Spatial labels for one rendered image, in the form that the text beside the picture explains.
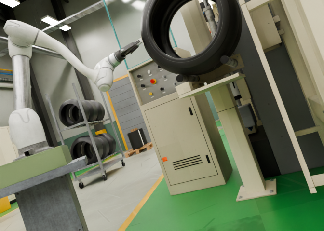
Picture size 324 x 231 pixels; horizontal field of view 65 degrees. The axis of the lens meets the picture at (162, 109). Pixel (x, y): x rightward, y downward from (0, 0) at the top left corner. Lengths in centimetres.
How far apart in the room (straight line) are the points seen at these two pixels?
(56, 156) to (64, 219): 34
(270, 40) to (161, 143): 130
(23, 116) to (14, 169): 31
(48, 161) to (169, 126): 126
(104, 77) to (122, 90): 959
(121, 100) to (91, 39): 307
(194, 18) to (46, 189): 144
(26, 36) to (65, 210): 105
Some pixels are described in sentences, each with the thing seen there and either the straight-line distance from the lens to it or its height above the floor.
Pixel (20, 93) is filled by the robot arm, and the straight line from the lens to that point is 184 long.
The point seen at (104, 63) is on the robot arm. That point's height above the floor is 120.
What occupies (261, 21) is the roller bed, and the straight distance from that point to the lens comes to 179.
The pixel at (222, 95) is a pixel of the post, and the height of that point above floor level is 72.
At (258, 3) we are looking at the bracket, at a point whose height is 96.
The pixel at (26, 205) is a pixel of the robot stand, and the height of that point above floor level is 52.
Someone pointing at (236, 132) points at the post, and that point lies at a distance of 187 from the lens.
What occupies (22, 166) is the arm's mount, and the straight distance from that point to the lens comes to 143.
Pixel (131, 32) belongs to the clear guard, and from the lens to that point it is 257.
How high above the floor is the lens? 70
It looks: 2 degrees up
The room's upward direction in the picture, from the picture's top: 20 degrees counter-clockwise
